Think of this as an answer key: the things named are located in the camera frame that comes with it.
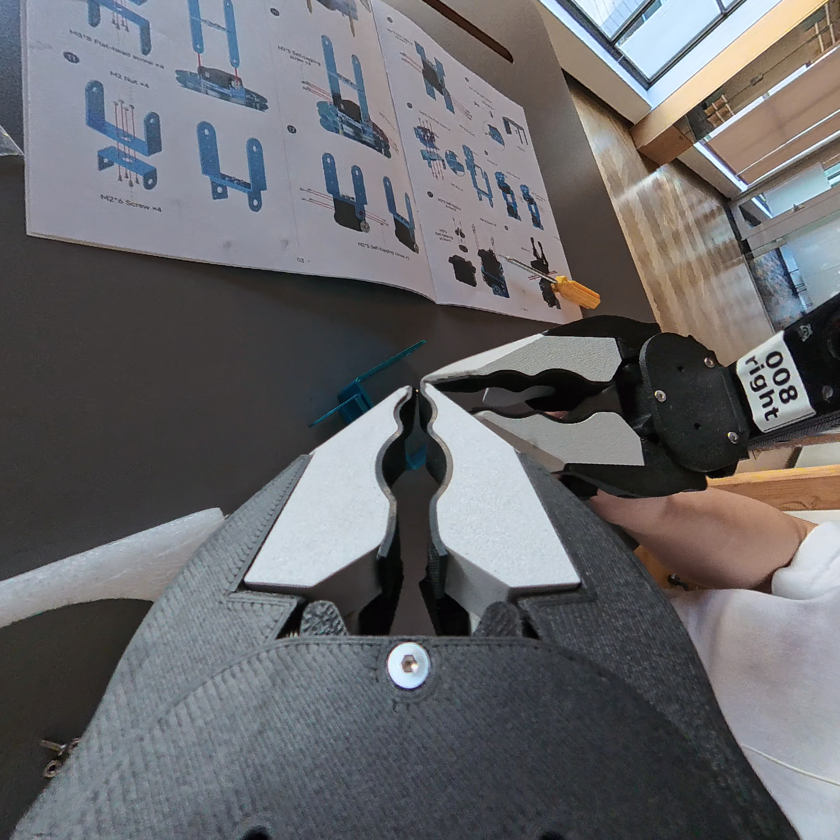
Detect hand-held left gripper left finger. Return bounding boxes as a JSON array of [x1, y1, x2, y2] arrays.
[[243, 386, 416, 636]]

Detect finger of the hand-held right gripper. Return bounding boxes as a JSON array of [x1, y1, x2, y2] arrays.
[[474, 386, 649, 468], [422, 333, 624, 413]]

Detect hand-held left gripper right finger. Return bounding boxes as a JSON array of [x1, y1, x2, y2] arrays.
[[420, 382, 583, 636]]

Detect yellow handle screwdriver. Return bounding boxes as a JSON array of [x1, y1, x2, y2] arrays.
[[502, 255, 602, 311]]

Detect blue metal U bracket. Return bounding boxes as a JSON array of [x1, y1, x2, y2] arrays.
[[308, 340, 429, 471]]

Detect person's right forearm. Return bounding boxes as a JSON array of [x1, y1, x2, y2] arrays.
[[587, 489, 818, 592]]

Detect dark grey desk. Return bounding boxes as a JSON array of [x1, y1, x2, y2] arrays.
[[0, 0, 658, 834]]

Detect white foam sheet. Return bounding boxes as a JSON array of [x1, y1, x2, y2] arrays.
[[0, 508, 225, 629]]

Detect person's white shirt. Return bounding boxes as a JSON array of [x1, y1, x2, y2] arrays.
[[669, 518, 840, 840]]

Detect white instruction booklet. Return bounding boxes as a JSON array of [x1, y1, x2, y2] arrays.
[[23, 0, 586, 326]]

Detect beige roller blind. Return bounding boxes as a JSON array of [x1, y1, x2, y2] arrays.
[[686, 46, 840, 191]]

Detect wooden column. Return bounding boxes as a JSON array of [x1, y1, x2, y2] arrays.
[[630, 0, 831, 165]]

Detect large glass window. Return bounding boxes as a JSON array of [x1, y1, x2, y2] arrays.
[[538, 0, 840, 86]]

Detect small silver cross wrench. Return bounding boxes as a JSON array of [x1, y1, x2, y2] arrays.
[[38, 736, 81, 781]]

